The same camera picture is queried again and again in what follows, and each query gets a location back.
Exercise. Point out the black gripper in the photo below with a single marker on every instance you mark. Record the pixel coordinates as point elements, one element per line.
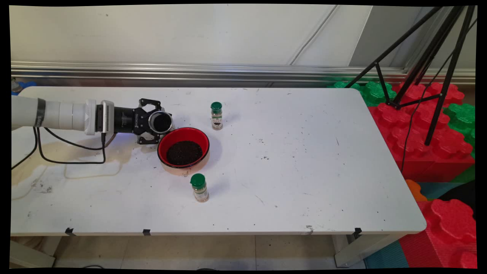
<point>127,121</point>

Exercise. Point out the black seeds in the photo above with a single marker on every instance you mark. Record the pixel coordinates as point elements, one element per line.
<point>161,122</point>

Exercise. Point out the clear plastic jar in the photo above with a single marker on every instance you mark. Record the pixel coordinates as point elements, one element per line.
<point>150,121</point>

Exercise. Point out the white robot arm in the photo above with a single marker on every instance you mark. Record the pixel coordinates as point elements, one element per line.
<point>57,114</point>

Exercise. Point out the red bowl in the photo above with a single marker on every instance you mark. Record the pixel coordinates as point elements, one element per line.
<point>169,139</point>

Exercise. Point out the black seed heap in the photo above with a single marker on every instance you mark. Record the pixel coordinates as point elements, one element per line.
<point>184,153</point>

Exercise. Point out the green-capped spice bottle dark contents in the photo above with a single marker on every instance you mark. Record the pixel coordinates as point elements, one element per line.
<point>217,118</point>

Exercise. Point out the green-capped spice bottle pale contents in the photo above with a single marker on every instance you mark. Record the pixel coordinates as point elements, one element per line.
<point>199,188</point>

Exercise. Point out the blue foam piece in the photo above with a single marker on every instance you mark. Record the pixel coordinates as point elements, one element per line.
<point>23,83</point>

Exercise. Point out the white table leg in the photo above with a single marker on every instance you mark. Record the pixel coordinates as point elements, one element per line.
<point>361,249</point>
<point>30,257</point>

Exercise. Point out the green foam block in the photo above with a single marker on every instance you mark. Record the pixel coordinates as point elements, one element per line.
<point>374,93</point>
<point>462,116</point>

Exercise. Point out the large red foam block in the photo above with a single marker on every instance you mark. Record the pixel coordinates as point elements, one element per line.
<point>418,160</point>

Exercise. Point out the orange foam piece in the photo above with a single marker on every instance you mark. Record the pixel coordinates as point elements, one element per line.
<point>414,190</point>

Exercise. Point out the teal floor mat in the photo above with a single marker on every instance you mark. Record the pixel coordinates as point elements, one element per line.
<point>388,257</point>

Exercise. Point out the black tripod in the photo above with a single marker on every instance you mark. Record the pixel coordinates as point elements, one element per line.
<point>433,49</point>

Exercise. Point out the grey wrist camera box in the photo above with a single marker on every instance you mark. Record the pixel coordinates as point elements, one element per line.
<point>106,117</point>

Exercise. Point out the aluminium wall rail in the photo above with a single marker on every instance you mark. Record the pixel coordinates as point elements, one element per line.
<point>228,70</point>

